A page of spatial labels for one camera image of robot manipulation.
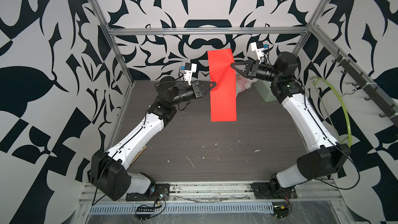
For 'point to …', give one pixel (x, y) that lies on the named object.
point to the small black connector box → (280, 211)
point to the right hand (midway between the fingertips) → (233, 65)
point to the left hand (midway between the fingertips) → (215, 82)
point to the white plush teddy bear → (242, 83)
